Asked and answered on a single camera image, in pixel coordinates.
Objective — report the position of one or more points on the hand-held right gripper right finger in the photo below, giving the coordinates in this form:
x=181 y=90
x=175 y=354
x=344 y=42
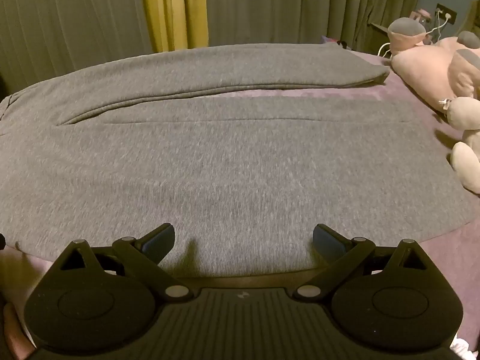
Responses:
x=329 y=240

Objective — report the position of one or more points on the purple bed blanket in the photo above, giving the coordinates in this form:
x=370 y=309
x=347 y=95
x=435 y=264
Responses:
x=448 y=270

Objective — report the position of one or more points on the dark wall socket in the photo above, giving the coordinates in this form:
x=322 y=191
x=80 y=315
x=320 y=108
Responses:
x=446 y=14

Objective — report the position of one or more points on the grey curtain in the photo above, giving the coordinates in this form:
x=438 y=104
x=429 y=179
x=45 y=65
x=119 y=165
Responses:
x=300 y=3
x=75 y=18

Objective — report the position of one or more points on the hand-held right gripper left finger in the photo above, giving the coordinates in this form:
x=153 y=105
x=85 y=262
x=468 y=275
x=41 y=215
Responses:
x=159 y=240

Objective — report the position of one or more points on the pink plush toy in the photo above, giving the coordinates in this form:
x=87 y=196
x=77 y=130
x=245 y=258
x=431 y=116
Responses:
x=427 y=63

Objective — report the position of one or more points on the grey pants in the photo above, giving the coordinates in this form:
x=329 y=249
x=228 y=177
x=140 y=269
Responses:
x=225 y=157

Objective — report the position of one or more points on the yellow curtain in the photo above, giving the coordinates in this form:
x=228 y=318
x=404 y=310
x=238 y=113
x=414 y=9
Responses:
x=174 y=7

